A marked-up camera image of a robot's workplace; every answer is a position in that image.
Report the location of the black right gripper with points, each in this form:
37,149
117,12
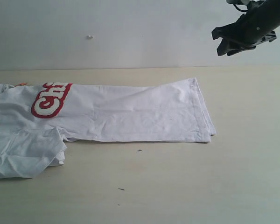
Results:
255,27

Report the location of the white t-shirt red lettering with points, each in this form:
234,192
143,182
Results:
36,121

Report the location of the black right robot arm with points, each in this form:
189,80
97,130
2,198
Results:
260,4

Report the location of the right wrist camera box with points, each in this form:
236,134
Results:
238,2

